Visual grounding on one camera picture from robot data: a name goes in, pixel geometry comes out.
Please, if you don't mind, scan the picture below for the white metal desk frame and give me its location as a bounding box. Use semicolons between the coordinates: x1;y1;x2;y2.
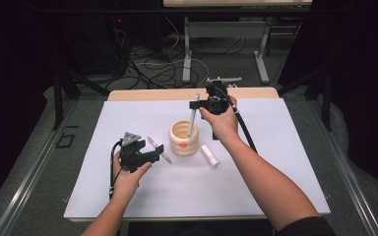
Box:
162;0;313;84

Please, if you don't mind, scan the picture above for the white table mat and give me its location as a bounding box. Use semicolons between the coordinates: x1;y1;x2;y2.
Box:
63;97;332;220

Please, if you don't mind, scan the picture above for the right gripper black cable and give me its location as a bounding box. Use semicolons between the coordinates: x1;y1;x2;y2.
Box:
220;87;259;154

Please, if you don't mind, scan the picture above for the person's black sleeve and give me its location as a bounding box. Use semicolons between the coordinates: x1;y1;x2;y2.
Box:
274;215;338;236

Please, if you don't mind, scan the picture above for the person's right hand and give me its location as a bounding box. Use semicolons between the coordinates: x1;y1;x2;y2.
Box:
199;95;240;145

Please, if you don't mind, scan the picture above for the thin white cable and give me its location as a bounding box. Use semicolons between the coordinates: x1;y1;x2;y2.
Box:
164;16;181;51

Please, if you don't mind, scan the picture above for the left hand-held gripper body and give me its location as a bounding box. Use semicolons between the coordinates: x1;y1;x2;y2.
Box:
119;131;152;174

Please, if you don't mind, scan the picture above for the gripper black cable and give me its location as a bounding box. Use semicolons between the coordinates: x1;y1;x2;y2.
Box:
220;87;259;154
108;140;126;201

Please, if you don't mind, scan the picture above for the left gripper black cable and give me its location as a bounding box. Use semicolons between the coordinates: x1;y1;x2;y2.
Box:
108;140;126;201

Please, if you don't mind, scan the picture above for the aluminium floor rail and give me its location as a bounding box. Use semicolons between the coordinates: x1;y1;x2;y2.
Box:
308;97;378;236
0;98;80;236

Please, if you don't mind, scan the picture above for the cream ringed pen holder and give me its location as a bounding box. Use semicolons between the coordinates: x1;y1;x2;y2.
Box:
168;119;201;157

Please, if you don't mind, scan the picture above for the clear gel pen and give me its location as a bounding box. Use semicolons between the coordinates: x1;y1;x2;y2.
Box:
147;136;173;165

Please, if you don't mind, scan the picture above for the person's left hand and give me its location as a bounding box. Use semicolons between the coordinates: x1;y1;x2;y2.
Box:
112;150;153;198

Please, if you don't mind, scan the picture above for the white eraser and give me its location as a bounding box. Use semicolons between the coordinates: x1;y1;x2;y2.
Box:
200;144;221;168

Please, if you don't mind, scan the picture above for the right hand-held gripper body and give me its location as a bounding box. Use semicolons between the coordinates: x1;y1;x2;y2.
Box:
206;77;243;116

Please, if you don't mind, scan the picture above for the black metal stand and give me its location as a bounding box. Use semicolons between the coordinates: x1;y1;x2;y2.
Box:
277;68;335;133
51;69;111;131

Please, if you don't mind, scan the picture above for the tangle of black floor cables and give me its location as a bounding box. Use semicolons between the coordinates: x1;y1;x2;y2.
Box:
111;28;198;90

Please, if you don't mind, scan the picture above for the white pen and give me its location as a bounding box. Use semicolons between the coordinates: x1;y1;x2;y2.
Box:
186;92;201;138

